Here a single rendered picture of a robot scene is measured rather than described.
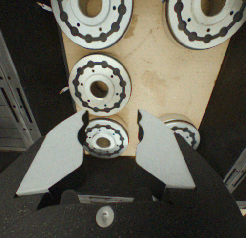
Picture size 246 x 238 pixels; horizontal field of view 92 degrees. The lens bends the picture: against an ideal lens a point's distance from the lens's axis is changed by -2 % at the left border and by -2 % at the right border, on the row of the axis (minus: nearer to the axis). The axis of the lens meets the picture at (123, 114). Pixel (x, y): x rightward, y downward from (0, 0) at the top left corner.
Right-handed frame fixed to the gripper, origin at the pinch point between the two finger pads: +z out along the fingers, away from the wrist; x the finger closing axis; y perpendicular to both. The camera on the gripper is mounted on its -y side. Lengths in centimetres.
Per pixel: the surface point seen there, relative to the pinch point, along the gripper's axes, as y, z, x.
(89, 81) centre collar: -1.0, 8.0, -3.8
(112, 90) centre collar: 0.3, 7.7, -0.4
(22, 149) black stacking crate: 18.5, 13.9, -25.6
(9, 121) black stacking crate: 9.4, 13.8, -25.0
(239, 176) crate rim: 11.4, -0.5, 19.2
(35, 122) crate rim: 2.6, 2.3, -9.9
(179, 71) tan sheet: -2.1, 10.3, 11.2
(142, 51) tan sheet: -5.1, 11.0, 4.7
